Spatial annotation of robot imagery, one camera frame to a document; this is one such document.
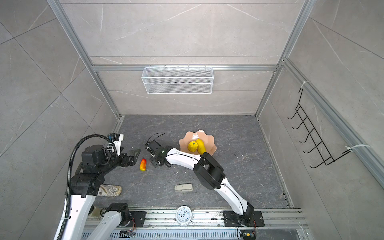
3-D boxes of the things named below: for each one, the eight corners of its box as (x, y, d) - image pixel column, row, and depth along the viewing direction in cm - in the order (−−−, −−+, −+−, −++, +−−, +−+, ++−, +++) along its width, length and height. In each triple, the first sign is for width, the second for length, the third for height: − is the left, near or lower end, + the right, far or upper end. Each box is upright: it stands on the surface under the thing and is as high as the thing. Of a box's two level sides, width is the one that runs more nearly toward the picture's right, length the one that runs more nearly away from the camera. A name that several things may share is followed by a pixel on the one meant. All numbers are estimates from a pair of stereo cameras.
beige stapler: (174, 191, 84) (173, 189, 81) (175, 186, 86) (174, 183, 83) (192, 191, 84) (192, 189, 81) (192, 186, 86) (192, 183, 83)
